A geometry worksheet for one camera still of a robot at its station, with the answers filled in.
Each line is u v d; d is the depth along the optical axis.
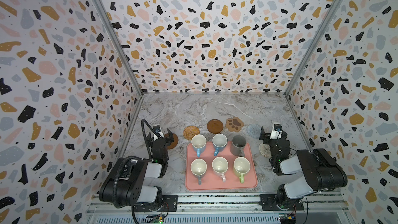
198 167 0.84
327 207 0.74
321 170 0.46
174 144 0.95
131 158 0.51
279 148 0.69
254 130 1.00
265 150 0.92
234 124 1.04
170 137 0.83
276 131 0.77
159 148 0.67
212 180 0.78
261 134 0.84
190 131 1.00
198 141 0.90
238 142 0.89
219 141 0.90
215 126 1.03
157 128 0.75
